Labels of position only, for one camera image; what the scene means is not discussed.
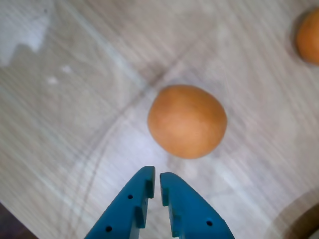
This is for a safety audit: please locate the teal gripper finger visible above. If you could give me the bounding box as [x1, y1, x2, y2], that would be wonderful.
[159, 172, 235, 239]
[84, 166, 156, 239]

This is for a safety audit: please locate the large smooth orange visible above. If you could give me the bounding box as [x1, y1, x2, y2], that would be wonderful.
[147, 84, 228, 160]

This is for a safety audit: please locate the scarred small orange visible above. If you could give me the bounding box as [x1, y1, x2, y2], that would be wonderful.
[296, 7, 319, 67]

